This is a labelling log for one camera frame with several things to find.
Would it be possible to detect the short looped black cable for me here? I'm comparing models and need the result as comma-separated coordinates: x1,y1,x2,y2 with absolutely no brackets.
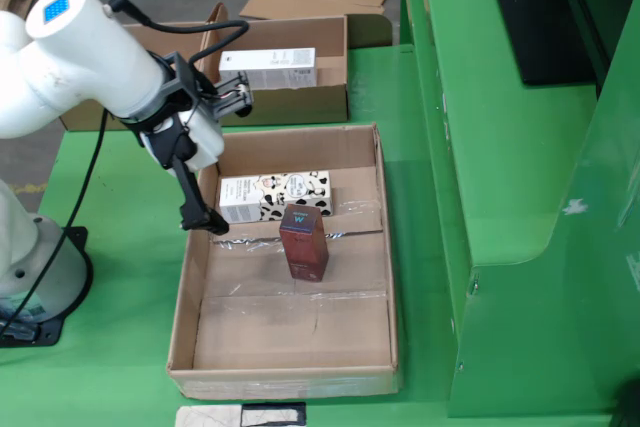
107,0,251,73

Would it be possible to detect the tall white cosmetic box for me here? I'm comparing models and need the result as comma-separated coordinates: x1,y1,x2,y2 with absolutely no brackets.
218,47,318,90

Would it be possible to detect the black bordered white card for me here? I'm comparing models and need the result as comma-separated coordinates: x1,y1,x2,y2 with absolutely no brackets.
240,401,307,427

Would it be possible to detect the dark red carton box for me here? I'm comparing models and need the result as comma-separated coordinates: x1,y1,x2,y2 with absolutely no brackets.
278,204,331,283

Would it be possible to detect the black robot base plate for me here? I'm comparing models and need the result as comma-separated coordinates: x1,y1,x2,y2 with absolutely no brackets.
0,226,95,348

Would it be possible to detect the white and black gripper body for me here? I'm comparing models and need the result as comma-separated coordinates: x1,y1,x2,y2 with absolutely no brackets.
121,108,226,172

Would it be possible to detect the shallow cardboard tray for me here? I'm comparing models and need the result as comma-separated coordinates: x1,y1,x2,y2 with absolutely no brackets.
166,122,401,401

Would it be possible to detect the divided cardboard box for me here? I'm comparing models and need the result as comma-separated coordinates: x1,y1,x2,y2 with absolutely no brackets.
58,2,394,132

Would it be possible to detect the cow print carton box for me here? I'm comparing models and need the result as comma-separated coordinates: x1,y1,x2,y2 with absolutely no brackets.
218,170,332,225

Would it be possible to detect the white paper card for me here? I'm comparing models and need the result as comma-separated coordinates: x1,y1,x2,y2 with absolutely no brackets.
175,405,245,427

